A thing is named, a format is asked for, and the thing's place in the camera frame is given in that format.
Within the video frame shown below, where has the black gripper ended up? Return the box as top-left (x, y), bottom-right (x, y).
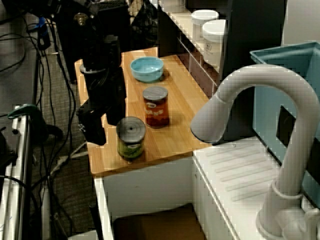
top-left (76, 67), bottom-right (127, 147)

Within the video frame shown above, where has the green pea can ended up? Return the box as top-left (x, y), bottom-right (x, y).
top-left (116, 116), bottom-right (147, 161)

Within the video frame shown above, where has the orange beans can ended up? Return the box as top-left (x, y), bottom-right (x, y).
top-left (142, 85), bottom-right (170, 129)

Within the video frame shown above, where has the light blue bowl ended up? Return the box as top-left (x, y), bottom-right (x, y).
top-left (129, 56), bottom-right (165, 84)

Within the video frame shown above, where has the white toy sink unit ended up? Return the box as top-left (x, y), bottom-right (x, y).
top-left (93, 139), bottom-right (320, 240)

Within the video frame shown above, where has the green clamp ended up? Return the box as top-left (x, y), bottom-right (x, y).
top-left (7, 103), bottom-right (64, 145)

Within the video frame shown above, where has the black equipment box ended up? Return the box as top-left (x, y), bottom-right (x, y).
top-left (98, 2), bottom-right (131, 54)

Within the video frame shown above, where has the black plug with blue band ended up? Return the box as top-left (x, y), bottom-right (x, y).
top-left (36, 16), bottom-right (52, 50)

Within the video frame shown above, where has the dark tiled backsplash panel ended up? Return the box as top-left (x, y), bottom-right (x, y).
top-left (157, 7), bottom-right (221, 101)

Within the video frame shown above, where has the white jar with printed label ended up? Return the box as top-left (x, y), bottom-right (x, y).
top-left (202, 19), bottom-right (229, 69)
top-left (191, 9), bottom-right (220, 42)

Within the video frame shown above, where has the grey toy faucet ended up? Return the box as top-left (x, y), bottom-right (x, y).
top-left (190, 63), bottom-right (320, 239)

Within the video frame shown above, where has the teal blue box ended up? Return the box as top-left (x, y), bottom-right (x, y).
top-left (249, 41), bottom-right (320, 208)

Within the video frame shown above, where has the dark grey upright panel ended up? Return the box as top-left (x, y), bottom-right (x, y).
top-left (219, 0), bottom-right (288, 145)

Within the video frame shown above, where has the white cable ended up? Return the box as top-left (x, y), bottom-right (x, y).
top-left (49, 141), bottom-right (89, 176)

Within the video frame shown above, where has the white metal frame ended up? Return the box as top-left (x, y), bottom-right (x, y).
top-left (0, 104), bottom-right (35, 240)

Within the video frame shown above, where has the thick black cable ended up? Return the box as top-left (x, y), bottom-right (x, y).
top-left (0, 174), bottom-right (42, 240)

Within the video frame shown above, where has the black wire mesh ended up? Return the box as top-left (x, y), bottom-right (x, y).
top-left (129, 0), bottom-right (161, 48)

